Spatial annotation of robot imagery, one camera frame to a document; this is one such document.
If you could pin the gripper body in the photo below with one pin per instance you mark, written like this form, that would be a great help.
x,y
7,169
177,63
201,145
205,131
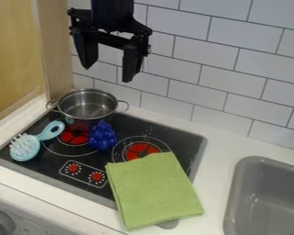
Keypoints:
x,y
112,30

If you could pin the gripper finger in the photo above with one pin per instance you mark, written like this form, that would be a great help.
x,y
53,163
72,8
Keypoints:
x,y
86,50
131,62

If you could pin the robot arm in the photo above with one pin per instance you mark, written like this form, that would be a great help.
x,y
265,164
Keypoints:
x,y
112,9

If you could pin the green cloth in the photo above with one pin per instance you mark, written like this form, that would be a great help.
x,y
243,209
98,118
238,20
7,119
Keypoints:
x,y
152,189

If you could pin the silver pot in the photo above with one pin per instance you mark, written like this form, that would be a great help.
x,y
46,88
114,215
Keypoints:
x,y
88,104

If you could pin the blue toy grapes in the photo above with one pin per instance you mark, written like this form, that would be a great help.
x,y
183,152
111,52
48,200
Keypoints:
x,y
102,135

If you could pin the toy stove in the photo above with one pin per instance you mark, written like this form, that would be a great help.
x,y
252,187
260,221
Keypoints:
x,y
100,153

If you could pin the light blue brush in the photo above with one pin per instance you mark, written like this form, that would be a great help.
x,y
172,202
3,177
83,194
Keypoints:
x,y
31,143

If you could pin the toy sink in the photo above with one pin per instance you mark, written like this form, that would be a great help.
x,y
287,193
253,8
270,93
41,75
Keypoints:
x,y
265,198

